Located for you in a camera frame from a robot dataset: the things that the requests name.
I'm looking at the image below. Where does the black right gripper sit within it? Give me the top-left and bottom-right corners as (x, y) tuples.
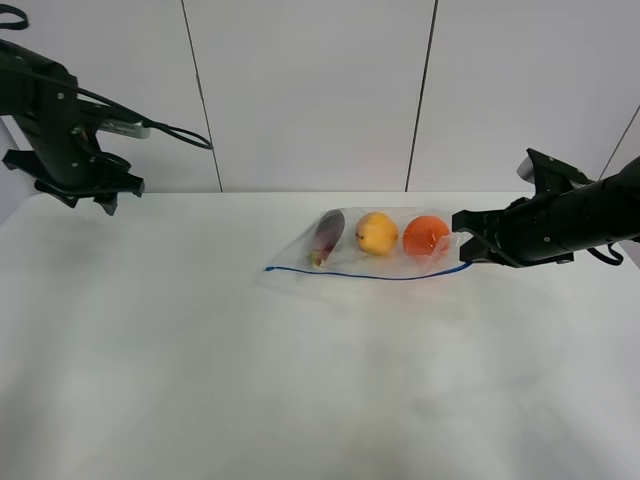
(451, 194), (575, 268)

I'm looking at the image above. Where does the yellow pear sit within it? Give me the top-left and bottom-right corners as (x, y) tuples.
(355, 212), (398, 256)

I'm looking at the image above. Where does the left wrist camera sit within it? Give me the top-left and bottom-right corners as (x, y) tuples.
(98, 118), (150, 139)

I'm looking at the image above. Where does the black cable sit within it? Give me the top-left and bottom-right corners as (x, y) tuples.
(0, 7), (214, 150)

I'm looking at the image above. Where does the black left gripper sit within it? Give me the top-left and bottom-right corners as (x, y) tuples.
(2, 74), (145, 216)

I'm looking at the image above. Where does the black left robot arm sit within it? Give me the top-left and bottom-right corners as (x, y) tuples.
(1, 41), (145, 215)

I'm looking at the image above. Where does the clear zip bag blue seal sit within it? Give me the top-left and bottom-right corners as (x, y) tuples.
(263, 206), (474, 281)

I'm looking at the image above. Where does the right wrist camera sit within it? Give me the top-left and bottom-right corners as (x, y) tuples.
(516, 148), (592, 195)

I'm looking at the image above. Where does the orange fruit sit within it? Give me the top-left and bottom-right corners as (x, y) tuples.
(402, 215), (451, 257)

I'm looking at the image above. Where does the purple eggplant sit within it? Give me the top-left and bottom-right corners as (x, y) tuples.
(309, 209), (345, 268)

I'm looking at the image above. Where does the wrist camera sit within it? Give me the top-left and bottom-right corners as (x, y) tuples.
(516, 148), (592, 195)
(98, 118), (150, 139)

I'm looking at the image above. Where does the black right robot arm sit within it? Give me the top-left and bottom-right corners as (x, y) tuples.
(452, 149), (639, 268)

